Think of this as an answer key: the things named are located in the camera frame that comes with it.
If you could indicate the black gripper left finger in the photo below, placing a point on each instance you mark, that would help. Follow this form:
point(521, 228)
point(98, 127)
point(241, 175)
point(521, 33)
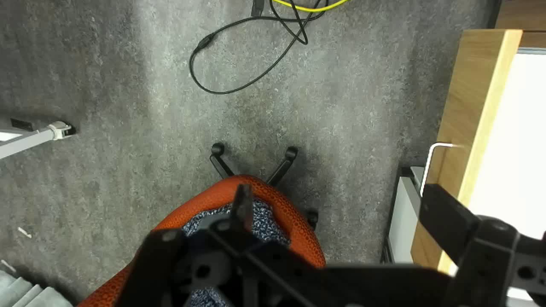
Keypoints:
point(159, 262)

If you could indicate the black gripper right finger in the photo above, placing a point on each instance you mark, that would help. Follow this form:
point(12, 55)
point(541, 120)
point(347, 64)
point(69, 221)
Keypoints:
point(454, 223)

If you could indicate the wooden drawer with white interior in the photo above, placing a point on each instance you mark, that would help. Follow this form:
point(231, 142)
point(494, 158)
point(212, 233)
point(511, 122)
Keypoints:
point(483, 113)

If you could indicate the orange office chair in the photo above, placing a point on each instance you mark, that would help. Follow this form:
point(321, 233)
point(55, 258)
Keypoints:
point(267, 199)

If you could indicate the grey stepped object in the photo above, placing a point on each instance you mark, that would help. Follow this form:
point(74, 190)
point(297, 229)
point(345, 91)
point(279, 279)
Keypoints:
point(23, 291)

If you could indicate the grey tripod leg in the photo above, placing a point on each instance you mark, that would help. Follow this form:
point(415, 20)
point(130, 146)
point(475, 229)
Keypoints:
point(35, 139)

